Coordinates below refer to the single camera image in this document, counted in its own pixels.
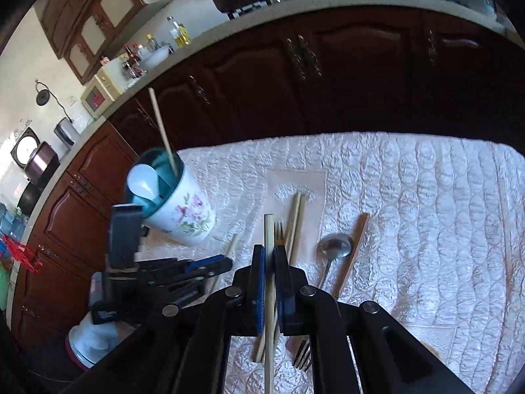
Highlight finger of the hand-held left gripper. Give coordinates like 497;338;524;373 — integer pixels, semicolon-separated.
157;279;206;309
137;254;234;287

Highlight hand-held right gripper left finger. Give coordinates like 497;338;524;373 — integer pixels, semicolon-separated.
63;245;266;394

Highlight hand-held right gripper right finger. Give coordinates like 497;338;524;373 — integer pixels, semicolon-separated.
274;245;474;394

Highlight floral white cup teal inside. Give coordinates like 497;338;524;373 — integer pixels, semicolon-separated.
125;149;217;247

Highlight light bamboo chopstick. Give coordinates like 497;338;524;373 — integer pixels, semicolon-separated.
251;192;302;364
148;87;179;175
263;213;277;394
256;194;308;364

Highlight brown wooden chopstick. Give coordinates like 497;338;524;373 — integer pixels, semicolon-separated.
334;213;371;299

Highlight person's left forearm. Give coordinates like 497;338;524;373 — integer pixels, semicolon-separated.
66;312;138;371

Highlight white plastic spoon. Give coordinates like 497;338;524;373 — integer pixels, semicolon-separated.
127;164;161;208

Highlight silver metal fork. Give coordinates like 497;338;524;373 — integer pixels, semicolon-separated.
292;336;313;372

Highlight silver metal spoon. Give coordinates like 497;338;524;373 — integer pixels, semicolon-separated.
316;233;354;292

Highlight black cooking pot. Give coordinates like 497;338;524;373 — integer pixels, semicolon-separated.
18;181;42;216

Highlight rice cooker with open lid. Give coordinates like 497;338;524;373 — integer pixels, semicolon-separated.
10;127;60;184

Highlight cream microwave oven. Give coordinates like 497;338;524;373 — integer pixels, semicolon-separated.
80;68;129;118

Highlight white quilted table cloth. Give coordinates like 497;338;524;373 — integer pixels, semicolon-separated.
139;131;525;394

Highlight dark sauce bottle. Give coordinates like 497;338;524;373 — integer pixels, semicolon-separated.
123;45;142;79

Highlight white bowl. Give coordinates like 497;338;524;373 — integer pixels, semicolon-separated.
139;45;171;69

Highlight yellow oil bottle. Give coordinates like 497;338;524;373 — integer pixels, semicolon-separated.
166;16;192;48

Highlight wooden base cabinet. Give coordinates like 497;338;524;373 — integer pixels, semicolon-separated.
10;6;525;349

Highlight wooden wall cabinet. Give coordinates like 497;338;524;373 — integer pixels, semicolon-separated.
35;0;174;85

